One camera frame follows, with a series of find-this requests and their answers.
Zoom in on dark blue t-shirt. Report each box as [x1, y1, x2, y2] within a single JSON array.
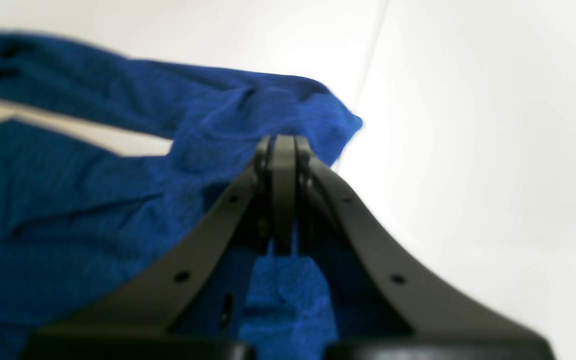
[[0, 32, 362, 360]]

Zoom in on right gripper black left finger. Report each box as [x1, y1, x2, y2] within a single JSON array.
[[21, 136, 297, 360]]

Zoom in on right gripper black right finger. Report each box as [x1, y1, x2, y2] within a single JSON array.
[[295, 136, 554, 360]]

